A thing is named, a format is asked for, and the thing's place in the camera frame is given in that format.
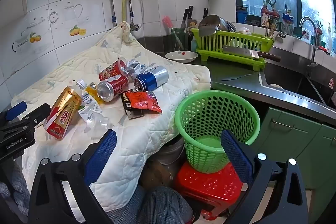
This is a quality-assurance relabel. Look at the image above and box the person's left hand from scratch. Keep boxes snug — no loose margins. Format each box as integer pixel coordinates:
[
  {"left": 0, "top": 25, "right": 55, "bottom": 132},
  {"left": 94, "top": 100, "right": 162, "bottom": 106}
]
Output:
[{"left": 0, "top": 159, "right": 27, "bottom": 210}]

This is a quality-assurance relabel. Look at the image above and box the white plate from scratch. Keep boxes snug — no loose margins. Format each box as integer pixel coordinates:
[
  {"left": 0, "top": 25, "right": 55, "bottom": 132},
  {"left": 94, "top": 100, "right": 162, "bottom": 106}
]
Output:
[{"left": 165, "top": 51, "right": 199, "bottom": 64}]

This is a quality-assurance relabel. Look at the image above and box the glass jar with pink brush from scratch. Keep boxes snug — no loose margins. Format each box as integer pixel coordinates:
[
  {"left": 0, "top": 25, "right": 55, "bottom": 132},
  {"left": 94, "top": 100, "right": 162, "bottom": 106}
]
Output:
[{"left": 162, "top": 15, "right": 184, "bottom": 50}]

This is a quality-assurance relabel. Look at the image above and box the red cola can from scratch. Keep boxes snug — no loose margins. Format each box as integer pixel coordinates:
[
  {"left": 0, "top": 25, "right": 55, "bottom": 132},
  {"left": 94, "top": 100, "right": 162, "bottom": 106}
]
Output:
[{"left": 97, "top": 74, "right": 130, "bottom": 102}]

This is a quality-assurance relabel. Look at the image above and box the blue silver can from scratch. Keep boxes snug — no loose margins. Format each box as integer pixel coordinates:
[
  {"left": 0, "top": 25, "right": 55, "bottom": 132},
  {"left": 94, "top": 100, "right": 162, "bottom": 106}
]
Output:
[{"left": 134, "top": 66, "right": 169, "bottom": 92}]

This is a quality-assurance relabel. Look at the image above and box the green plastic dish rack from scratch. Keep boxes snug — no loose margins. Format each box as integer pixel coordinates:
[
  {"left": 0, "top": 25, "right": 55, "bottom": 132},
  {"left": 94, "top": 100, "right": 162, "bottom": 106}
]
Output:
[{"left": 190, "top": 27, "right": 275, "bottom": 72}]

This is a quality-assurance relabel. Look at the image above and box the steel faucet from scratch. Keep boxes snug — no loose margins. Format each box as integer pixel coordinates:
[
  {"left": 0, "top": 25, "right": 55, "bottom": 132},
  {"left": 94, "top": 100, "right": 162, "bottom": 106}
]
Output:
[{"left": 299, "top": 16, "right": 319, "bottom": 67}]

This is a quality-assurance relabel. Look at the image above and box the steel pot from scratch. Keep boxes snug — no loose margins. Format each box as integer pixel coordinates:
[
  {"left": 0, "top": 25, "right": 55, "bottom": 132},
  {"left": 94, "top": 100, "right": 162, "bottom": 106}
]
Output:
[{"left": 198, "top": 14, "right": 231, "bottom": 37}]

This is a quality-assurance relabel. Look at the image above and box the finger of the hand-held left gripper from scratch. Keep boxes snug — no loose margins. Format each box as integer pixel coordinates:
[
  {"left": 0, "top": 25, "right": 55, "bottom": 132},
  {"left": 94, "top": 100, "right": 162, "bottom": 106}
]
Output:
[
  {"left": 0, "top": 101, "right": 27, "bottom": 122},
  {"left": 0, "top": 103, "right": 51, "bottom": 136}
]

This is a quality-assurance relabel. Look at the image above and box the white green milk carton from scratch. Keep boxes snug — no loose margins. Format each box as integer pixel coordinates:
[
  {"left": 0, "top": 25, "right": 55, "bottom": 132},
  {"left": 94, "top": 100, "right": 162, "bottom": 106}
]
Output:
[{"left": 79, "top": 93, "right": 103, "bottom": 122}]

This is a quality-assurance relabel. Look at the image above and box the steel sink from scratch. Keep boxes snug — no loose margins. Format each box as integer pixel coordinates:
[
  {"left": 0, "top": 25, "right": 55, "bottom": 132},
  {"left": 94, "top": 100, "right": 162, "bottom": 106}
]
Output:
[{"left": 259, "top": 47, "right": 336, "bottom": 119}]

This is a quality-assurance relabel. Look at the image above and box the red snack packet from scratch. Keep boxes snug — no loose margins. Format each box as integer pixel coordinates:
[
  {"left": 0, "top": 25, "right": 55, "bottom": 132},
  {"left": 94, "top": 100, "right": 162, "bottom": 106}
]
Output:
[{"left": 123, "top": 91, "right": 163, "bottom": 114}]

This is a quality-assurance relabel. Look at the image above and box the red paper cup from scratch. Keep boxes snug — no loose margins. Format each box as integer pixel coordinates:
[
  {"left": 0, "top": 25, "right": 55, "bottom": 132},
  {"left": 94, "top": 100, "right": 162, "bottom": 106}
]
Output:
[{"left": 99, "top": 57, "right": 129, "bottom": 81}]

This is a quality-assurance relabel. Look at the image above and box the sprouting onion in jar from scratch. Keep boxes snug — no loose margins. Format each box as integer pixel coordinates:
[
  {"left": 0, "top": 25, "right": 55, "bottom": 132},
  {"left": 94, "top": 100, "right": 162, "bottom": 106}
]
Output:
[
  {"left": 260, "top": 0, "right": 271, "bottom": 28},
  {"left": 282, "top": 1, "right": 294, "bottom": 35},
  {"left": 269, "top": 0, "right": 281, "bottom": 19}
]

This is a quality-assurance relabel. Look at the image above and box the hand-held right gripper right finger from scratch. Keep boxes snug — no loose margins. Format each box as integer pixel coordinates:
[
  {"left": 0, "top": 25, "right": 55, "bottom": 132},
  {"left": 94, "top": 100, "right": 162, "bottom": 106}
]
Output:
[{"left": 220, "top": 130, "right": 309, "bottom": 224}]

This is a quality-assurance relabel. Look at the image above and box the blue plastic container stack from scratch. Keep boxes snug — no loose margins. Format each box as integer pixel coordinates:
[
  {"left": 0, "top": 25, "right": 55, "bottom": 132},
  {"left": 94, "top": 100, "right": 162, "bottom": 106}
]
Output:
[{"left": 236, "top": 6, "right": 248, "bottom": 24}]

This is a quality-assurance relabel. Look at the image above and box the cream quilted blanket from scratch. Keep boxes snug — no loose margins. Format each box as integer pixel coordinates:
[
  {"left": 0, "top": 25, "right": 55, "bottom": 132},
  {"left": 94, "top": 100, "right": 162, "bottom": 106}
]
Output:
[{"left": 10, "top": 22, "right": 212, "bottom": 212}]

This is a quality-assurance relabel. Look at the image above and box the grey metal bucket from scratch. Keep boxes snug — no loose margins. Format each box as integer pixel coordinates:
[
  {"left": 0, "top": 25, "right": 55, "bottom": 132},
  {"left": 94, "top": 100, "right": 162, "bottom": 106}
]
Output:
[{"left": 150, "top": 139, "right": 185, "bottom": 164}]

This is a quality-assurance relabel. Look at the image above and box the green cabinet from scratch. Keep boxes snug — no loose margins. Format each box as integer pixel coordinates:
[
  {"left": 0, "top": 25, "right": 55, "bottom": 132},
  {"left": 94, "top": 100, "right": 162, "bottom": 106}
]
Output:
[{"left": 252, "top": 106, "right": 336, "bottom": 169}]

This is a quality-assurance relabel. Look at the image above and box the black cardboard packet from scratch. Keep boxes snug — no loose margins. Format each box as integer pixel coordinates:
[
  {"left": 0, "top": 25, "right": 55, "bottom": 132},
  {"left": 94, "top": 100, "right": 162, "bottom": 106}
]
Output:
[{"left": 122, "top": 91, "right": 146, "bottom": 120}]

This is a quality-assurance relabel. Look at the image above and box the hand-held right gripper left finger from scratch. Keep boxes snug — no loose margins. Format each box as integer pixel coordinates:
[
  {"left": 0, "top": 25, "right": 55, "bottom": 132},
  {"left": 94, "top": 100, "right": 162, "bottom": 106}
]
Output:
[{"left": 28, "top": 129, "right": 117, "bottom": 224}]

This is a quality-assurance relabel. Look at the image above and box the green plastic basket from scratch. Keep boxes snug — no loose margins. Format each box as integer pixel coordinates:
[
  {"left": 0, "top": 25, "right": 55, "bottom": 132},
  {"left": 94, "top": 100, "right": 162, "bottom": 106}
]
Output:
[{"left": 175, "top": 90, "right": 261, "bottom": 174}]

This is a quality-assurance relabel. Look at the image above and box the green glass jar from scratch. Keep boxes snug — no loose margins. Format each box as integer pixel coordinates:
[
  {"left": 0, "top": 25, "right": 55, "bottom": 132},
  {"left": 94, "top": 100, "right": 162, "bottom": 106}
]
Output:
[{"left": 171, "top": 27, "right": 187, "bottom": 51}]

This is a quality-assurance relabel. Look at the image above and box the steel cleaver wooden handle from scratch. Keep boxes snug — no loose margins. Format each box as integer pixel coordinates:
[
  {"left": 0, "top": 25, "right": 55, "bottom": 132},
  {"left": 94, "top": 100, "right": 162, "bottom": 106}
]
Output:
[{"left": 223, "top": 45, "right": 281, "bottom": 62}]

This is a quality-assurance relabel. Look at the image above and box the person's plaid trouser leg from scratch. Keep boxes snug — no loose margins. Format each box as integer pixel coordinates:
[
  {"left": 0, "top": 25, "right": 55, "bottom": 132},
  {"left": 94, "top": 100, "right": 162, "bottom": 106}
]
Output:
[{"left": 105, "top": 185, "right": 193, "bottom": 224}]

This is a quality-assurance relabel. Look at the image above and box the red plastic stool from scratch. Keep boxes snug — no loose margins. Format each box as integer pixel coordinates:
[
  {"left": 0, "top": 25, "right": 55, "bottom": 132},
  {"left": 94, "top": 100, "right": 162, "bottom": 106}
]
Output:
[{"left": 173, "top": 161, "right": 243, "bottom": 219}]

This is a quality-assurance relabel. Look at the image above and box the clear plastic wrapper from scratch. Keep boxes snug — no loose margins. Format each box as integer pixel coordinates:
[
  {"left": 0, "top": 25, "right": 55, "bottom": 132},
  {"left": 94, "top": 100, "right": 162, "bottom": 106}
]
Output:
[{"left": 84, "top": 111, "right": 113, "bottom": 132}]

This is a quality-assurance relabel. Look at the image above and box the silver foil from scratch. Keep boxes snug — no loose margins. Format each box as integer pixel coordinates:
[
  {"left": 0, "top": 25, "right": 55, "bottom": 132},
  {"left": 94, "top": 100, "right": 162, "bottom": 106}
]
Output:
[{"left": 119, "top": 60, "right": 147, "bottom": 77}]

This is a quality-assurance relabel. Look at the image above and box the yellow plastic wrapper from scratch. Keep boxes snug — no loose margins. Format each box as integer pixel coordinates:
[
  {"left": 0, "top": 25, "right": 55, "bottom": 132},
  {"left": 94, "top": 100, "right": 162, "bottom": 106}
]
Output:
[{"left": 85, "top": 82, "right": 104, "bottom": 104}]

